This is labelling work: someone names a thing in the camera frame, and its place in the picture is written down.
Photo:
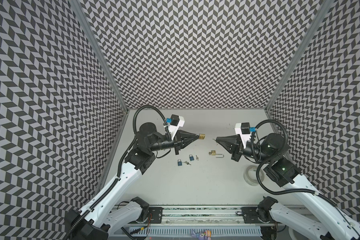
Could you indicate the clear tape roll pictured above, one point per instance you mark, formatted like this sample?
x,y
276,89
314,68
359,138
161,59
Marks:
x,y
250,176

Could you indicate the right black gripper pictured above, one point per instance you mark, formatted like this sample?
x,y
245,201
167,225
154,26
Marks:
x,y
237,149

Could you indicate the white tape roll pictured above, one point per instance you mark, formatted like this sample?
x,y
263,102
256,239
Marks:
x,y
292,234

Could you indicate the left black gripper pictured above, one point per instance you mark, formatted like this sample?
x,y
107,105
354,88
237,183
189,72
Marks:
x,y
183,139

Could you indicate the purple toy figure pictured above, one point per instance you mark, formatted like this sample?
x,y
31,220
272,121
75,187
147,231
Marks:
x,y
202,235

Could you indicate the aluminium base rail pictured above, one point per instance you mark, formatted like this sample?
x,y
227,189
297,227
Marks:
x,y
202,215

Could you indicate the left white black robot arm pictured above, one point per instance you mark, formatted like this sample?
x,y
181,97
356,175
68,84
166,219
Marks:
x,y
95,219

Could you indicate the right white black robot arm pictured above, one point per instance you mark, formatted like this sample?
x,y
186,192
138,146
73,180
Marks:
x,y
267,143

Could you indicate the blue padlock with keys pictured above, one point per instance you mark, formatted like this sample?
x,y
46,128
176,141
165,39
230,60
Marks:
x,y
181,163

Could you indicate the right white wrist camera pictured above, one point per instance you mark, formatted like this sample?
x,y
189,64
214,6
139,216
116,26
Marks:
x,y
244,130

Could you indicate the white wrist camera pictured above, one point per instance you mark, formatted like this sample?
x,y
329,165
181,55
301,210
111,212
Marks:
x,y
174,123
244,130

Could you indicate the white slotted cable duct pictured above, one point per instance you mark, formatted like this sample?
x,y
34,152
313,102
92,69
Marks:
x,y
185,231

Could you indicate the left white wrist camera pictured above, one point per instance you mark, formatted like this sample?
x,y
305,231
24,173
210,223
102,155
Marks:
x,y
174,123

